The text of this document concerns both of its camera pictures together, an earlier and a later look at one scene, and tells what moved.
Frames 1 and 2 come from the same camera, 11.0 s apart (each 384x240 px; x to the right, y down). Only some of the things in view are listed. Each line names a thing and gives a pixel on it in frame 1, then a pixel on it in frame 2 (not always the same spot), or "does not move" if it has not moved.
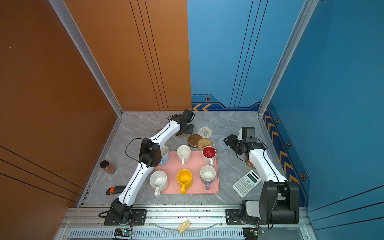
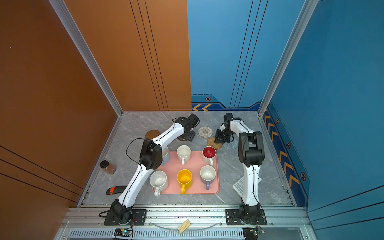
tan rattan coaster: [204, 143] → [210, 142]
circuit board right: [252, 233] does not move
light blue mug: [165, 157] does not move
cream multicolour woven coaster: [205, 132] does not move
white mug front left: [159, 182] does not move
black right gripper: [231, 141] → [219, 139]
